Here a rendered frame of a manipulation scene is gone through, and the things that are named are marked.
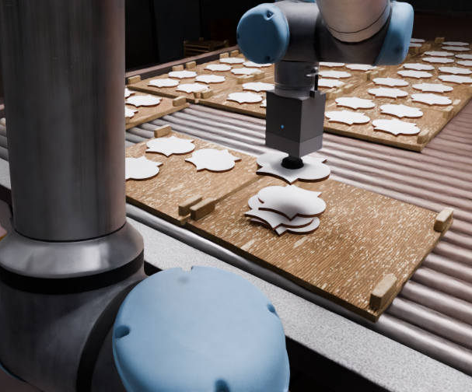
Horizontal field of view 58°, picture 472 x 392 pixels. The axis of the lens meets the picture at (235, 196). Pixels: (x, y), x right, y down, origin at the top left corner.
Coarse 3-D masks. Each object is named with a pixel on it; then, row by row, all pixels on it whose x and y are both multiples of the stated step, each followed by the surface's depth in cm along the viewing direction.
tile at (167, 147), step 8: (152, 144) 121; (160, 144) 121; (168, 144) 121; (176, 144) 120; (184, 144) 120; (192, 144) 120; (152, 152) 117; (160, 152) 116; (168, 152) 115; (176, 152) 115; (184, 152) 115
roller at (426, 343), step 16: (128, 208) 95; (144, 224) 91; (160, 224) 89; (192, 240) 84; (208, 240) 83; (224, 256) 79; (240, 256) 78; (256, 272) 75; (272, 272) 74; (288, 288) 72; (304, 288) 70; (320, 304) 68; (336, 304) 67; (352, 320) 66; (368, 320) 64; (384, 320) 64; (400, 320) 64; (400, 336) 62; (416, 336) 61; (432, 336) 61; (432, 352) 59; (448, 352) 58; (464, 352) 58; (464, 368) 57
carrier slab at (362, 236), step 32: (256, 192) 96; (352, 192) 95; (192, 224) 85; (224, 224) 85; (256, 224) 84; (320, 224) 84; (352, 224) 84; (384, 224) 83; (416, 224) 83; (448, 224) 83; (256, 256) 75; (288, 256) 75; (320, 256) 75; (352, 256) 75; (384, 256) 74; (416, 256) 74; (320, 288) 68; (352, 288) 67
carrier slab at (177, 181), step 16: (144, 144) 123; (208, 144) 122; (160, 160) 113; (176, 160) 113; (256, 160) 111; (160, 176) 105; (176, 176) 104; (192, 176) 104; (208, 176) 104; (224, 176) 104; (240, 176) 104; (256, 176) 103; (128, 192) 97; (144, 192) 97; (160, 192) 97; (176, 192) 97; (192, 192) 97; (208, 192) 97; (224, 192) 96; (144, 208) 93; (160, 208) 91; (176, 208) 90; (176, 224) 88
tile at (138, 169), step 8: (128, 160) 111; (136, 160) 111; (144, 160) 111; (128, 168) 107; (136, 168) 107; (144, 168) 107; (152, 168) 107; (128, 176) 103; (136, 176) 103; (144, 176) 103; (152, 176) 103
